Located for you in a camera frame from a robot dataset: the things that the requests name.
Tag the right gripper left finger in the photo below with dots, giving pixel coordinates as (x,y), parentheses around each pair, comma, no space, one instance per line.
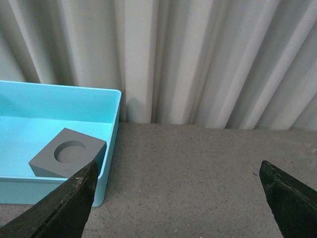
(63,213)

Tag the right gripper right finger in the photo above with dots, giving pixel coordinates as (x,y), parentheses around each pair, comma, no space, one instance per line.
(293,204)

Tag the gray cube round recess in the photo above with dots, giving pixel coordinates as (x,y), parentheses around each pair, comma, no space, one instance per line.
(67,153)

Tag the blue plastic box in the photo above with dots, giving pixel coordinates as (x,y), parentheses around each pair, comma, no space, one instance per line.
(32,114)

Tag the white curtain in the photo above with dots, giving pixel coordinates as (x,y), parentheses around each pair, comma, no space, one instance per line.
(240,64)

